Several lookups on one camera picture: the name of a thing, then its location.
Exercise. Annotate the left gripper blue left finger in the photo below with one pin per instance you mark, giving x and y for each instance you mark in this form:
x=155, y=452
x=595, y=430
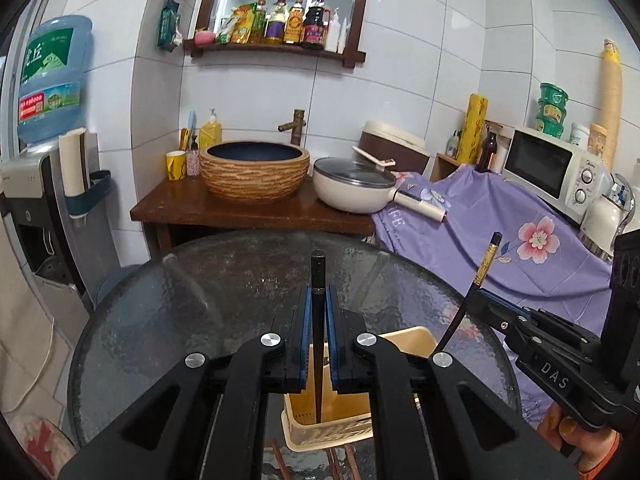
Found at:
x=298, y=342

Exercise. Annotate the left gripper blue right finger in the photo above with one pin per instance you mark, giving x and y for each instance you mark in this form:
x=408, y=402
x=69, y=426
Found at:
x=349, y=362

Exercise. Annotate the brown wooden chopstick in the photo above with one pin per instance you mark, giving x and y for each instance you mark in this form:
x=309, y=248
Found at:
x=351, y=460
x=284, y=473
x=334, y=465

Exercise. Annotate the person right hand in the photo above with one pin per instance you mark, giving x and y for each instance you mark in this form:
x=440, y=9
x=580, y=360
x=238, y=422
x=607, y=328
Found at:
x=597, y=447

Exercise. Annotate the round glass table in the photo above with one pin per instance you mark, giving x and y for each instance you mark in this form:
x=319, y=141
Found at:
x=173, y=374

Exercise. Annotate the cream perforated utensil holder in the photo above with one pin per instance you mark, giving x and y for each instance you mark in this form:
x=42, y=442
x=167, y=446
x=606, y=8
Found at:
x=345, y=418

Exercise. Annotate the cream frying pan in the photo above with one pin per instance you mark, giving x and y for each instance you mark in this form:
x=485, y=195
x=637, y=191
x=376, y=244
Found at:
x=359, y=188

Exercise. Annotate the white kettle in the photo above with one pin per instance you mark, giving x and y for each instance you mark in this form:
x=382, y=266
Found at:
x=604, y=220

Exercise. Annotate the woven basin sink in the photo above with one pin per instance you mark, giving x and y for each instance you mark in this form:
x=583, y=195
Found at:
x=253, y=172

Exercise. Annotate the wooden counter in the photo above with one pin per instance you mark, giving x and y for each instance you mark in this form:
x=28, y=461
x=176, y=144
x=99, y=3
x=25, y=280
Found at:
x=188, y=201

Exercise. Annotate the brown white rice cooker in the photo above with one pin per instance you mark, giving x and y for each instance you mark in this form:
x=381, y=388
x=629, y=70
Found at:
x=387, y=142

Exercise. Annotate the white microwave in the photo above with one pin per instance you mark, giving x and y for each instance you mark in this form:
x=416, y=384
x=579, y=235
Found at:
x=564, y=176

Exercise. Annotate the bronze faucet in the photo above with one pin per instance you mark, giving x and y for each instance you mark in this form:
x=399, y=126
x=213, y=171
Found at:
x=295, y=127

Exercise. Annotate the yellow cup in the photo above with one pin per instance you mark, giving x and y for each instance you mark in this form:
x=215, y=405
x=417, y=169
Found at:
x=175, y=162

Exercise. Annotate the yellow soap bottle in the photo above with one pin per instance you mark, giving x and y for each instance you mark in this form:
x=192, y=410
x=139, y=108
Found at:
x=210, y=132

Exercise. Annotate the yellow foil roll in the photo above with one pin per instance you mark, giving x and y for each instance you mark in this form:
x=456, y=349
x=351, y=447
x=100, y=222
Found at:
x=471, y=135

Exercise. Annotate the dark glass bottle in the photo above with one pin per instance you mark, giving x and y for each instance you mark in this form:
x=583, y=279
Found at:
x=487, y=153

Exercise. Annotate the water dispenser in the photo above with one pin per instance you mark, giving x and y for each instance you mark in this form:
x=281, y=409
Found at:
x=67, y=241

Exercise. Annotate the green instant noodle cups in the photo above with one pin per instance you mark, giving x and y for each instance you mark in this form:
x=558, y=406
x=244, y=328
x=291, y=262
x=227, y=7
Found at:
x=551, y=111

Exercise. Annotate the tall paper cup stack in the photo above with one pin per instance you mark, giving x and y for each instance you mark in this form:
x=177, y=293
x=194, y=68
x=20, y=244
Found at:
x=611, y=99

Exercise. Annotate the blue water jug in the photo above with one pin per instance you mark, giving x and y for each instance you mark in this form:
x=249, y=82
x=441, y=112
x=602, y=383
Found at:
x=54, y=65

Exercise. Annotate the wooden framed wall shelf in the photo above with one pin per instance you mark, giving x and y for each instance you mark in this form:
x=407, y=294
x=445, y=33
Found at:
x=320, y=28

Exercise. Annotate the green wall packet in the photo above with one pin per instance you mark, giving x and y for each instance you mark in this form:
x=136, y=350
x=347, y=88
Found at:
x=169, y=36

